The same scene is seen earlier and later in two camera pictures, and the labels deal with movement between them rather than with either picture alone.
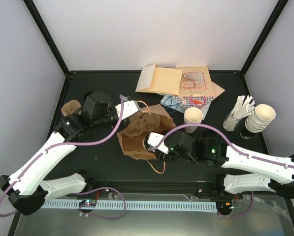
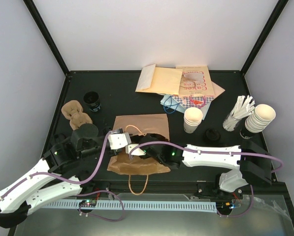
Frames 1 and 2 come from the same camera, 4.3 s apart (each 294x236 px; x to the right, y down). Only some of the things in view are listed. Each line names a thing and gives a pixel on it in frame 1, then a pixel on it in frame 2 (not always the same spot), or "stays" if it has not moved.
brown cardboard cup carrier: [69, 107] stays
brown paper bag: [132, 146] to [139, 125]
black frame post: [42, 27] stays
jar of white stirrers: [243, 106] stays
